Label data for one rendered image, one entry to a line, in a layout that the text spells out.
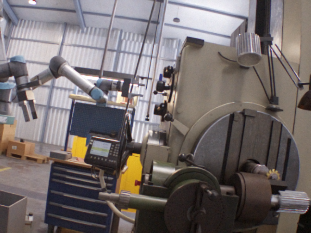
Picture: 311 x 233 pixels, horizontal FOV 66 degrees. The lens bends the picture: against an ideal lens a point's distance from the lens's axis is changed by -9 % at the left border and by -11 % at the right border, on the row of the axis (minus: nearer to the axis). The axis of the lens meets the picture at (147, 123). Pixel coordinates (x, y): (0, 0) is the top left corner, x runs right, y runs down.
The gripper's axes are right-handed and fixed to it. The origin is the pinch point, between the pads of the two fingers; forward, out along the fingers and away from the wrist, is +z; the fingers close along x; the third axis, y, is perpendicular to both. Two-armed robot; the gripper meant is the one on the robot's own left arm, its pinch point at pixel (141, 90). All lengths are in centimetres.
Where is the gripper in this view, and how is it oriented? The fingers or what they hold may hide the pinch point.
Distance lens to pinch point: 185.3
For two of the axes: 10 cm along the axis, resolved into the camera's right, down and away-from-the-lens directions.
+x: -1.6, 9.9, -0.5
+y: -0.4, 0.4, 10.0
